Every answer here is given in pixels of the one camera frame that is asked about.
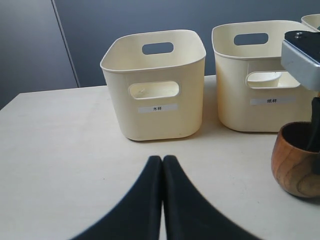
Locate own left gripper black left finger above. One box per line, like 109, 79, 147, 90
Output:
73, 155, 163, 240

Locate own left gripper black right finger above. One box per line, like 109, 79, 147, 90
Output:
162, 155, 257, 240

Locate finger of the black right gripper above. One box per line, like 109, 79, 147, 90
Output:
306, 96, 320, 175

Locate brown wooden cup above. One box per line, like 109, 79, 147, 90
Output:
271, 121, 320, 198

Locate middle cream plastic bin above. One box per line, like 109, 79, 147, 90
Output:
211, 20, 316, 133

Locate cream plastic bin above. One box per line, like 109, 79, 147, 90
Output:
211, 20, 316, 133
100, 29, 206, 141
301, 13, 320, 32

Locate right cream plastic bin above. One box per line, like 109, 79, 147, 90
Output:
301, 13, 320, 32

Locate left cream plastic bin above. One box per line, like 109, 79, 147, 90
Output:
100, 29, 206, 141

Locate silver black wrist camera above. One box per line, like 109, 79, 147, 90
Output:
280, 30, 320, 92

